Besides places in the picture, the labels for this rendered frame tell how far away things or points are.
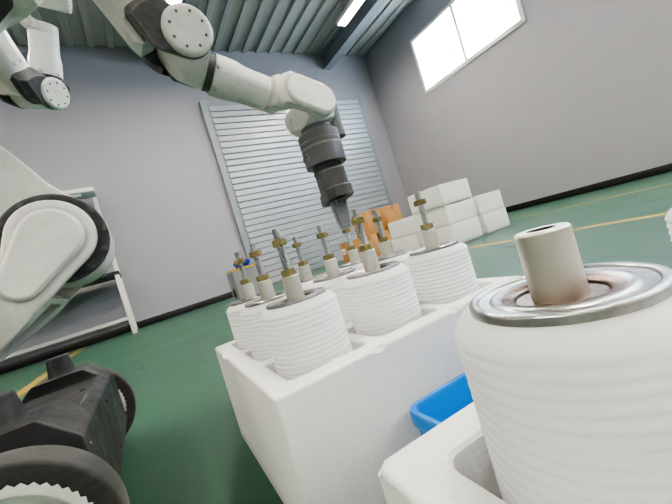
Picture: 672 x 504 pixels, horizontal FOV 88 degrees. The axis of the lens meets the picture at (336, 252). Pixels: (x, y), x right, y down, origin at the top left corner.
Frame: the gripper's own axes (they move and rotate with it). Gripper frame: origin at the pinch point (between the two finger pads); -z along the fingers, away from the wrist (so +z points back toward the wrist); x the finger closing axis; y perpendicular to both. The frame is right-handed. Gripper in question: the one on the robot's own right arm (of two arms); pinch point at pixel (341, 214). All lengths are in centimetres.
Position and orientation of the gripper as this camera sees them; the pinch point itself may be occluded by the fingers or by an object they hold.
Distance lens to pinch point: 74.5
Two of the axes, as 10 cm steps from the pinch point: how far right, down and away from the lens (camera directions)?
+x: 1.7, -0.3, -9.8
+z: -2.9, -9.6, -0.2
